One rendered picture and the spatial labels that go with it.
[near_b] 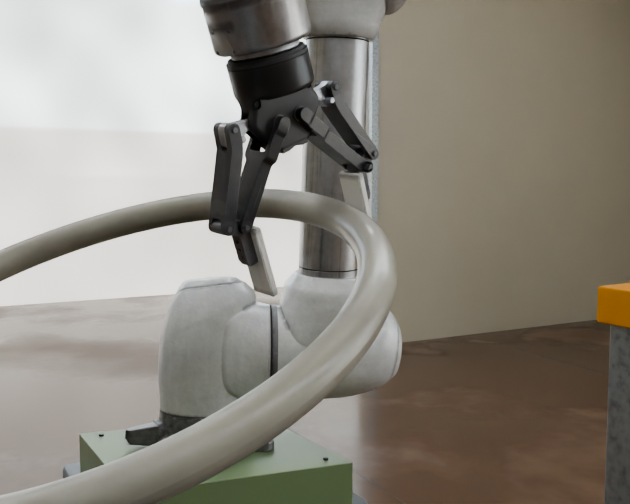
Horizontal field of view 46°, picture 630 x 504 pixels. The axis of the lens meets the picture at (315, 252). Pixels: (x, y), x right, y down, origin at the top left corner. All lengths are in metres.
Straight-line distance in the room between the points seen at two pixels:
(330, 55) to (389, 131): 4.91
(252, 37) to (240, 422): 0.34
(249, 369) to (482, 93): 5.65
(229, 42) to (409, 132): 5.56
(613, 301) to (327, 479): 0.78
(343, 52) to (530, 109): 5.90
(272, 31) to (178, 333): 0.66
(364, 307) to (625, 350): 1.25
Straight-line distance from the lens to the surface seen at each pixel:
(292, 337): 1.19
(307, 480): 1.15
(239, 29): 0.65
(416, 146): 6.22
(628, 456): 1.75
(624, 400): 1.73
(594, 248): 7.65
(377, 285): 0.52
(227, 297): 1.19
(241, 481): 1.11
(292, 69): 0.66
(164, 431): 1.24
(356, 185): 0.76
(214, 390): 1.20
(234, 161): 0.66
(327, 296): 1.17
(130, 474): 0.42
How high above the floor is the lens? 1.29
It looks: 5 degrees down
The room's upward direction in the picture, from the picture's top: straight up
